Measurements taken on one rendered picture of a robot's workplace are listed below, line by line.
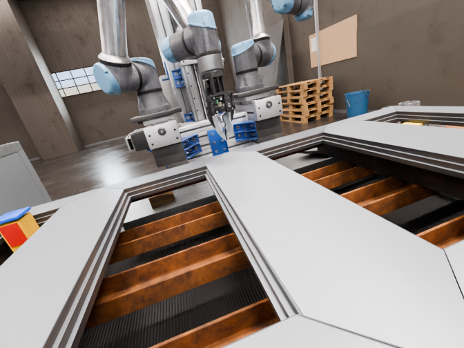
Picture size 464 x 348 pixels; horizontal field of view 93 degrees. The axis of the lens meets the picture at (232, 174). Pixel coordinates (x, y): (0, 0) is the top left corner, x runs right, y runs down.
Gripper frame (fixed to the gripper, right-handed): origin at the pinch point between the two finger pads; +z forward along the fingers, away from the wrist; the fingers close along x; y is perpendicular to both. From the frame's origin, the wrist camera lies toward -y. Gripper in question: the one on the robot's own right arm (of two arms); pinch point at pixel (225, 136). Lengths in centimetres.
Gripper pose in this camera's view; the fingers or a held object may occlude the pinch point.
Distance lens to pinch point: 76.8
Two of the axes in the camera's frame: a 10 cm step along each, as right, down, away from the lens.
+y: 2.7, 2.9, -9.2
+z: 2.1, 9.1, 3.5
